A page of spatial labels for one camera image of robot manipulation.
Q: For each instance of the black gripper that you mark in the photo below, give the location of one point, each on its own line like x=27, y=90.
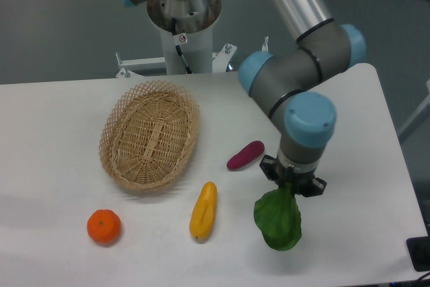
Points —
x=304, y=184

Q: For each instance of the green bok choy vegetable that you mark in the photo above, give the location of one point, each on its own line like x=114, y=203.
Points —
x=277, y=216

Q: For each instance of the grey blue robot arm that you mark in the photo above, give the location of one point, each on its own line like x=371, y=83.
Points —
x=282, y=86

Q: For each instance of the purple sweet potato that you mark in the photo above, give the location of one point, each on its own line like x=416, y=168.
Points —
x=246, y=155

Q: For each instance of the yellow papaya toy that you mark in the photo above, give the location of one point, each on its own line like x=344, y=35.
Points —
x=204, y=212

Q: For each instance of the black device at table edge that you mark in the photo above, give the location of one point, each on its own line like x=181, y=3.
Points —
x=418, y=249

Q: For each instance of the white table leg right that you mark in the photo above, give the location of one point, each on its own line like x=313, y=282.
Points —
x=418, y=116

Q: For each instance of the woven wicker basket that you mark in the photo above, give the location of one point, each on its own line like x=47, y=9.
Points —
x=149, y=136

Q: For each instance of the orange tangerine toy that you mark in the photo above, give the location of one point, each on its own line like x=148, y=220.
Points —
x=104, y=226

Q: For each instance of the white metal base frame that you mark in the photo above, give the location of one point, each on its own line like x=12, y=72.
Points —
x=221, y=62

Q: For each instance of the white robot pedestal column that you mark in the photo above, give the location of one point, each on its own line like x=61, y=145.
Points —
x=186, y=31

